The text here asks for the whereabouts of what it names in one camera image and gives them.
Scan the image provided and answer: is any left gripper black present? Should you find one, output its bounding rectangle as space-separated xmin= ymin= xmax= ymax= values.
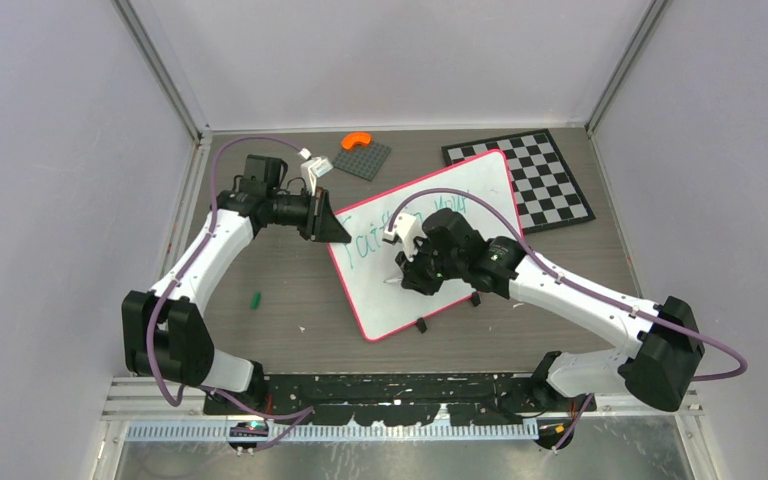
xmin=269 ymin=186 xmax=351 ymax=243

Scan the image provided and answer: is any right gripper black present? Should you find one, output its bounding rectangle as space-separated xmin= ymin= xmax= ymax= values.
xmin=396 ymin=234 xmax=465 ymax=295

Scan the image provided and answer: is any whiteboard with pink frame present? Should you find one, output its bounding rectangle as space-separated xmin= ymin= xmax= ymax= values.
xmin=326 ymin=148 xmax=526 ymax=343

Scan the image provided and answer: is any green marker cap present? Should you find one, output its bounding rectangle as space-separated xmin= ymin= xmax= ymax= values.
xmin=250 ymin=292 xmax=262 ymax=310

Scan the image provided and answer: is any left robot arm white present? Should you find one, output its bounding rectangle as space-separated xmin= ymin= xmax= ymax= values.
xmin=122 ymin=155 xmax=350 ymax=414

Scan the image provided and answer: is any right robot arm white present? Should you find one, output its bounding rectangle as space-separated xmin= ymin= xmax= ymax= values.
xmin=384 ymin=208 xmax=705 ymax=412

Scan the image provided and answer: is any grey studded baseplate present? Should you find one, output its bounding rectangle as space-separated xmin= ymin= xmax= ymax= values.
xmin=333 ymin=141 xmax=392 ymax=181

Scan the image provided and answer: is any orange curved piece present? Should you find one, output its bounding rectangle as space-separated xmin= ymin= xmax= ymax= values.
xmin=340 ymin=132 xmax=372 ymax=151

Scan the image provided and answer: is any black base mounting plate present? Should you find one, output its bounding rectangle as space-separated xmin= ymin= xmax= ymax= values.
xmin=203 ymin=373 xmax=596 ymax=427

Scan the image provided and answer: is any black white chessboard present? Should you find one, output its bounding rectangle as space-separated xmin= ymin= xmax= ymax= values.
xmin=441 ymin=129 xmax=595 ymax=235

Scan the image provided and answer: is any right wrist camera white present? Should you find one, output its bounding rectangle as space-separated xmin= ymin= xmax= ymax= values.
xmin=383 ymin=213 xmax=424 ymax=261

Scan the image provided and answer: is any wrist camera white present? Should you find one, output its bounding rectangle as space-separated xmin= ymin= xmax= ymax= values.
xmin=383 ymin=213 xmax=424 ymax=261
xmin=298 ymin=148 xmax=333 ymax=193

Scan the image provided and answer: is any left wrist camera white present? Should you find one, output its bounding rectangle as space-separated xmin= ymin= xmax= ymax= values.
xmin=298 ymin=148 xmax=333 ymax=193

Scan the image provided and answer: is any aluminium slotted rail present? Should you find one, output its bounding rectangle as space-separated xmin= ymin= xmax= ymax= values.
xmin=125 ymin=419 xmax=539 ymax=443

